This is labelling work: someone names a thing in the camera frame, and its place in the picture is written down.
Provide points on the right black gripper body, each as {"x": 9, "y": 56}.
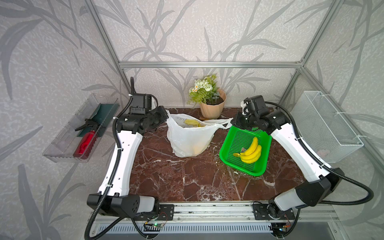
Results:
{"x": 246, "y": 121}

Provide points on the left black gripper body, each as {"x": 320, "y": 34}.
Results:
{"x": 156, "y": 117}

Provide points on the green perforated plastic basket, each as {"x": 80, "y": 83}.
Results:
{"x": 237, "y": 141}

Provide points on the yellow banana bunch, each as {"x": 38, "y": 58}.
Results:
{"x": 252, "y": 154}

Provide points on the white printed plastic bag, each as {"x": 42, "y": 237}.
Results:
{"x": 187, "y": 141}

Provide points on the orange-yellow single banana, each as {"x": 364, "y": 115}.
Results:
{"x": 193, "y": 123}

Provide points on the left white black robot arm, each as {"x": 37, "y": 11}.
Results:
{"x": 113, "y": 197}

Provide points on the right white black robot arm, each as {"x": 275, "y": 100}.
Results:
{"x": 319, "y": 182}

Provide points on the dark green flat board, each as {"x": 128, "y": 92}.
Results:
{"x": 99, "y": 120}

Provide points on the terracotta flower pot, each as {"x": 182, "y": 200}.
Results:
{"x": 211, "y": 112}

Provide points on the red black brush tool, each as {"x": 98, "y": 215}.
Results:
{"x": 86, "y": 145}

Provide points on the green plant with white flowers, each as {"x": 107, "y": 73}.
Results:
{"x": 205, "y": 91}

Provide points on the small green circuit board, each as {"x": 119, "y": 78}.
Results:
{"x": 154, "y": 227}

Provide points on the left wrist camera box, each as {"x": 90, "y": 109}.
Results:
{"x": 142, "y": 103}

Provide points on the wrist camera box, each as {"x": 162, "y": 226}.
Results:
{"x": 142, "y": 103}
{"x": 255, "y": 106}

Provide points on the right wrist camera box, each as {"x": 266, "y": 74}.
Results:
{"x": 255, "y": 106}

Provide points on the pink object in wire basket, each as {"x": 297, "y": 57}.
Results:
{"x": 322, "y": 154}

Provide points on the clear plastic wall shelf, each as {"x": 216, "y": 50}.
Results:
{"x": 77, "y": 141}

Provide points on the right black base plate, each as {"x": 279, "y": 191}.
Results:
{"x": 267, "y": 212}

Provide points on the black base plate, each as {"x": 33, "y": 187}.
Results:
{"x": 165, "y": 212}
{"x": 267, "y": 212}

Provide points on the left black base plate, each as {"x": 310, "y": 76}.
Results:
{"x": 165, "y": 212}

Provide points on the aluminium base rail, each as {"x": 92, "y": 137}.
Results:
{"x": 241, "y": 212}

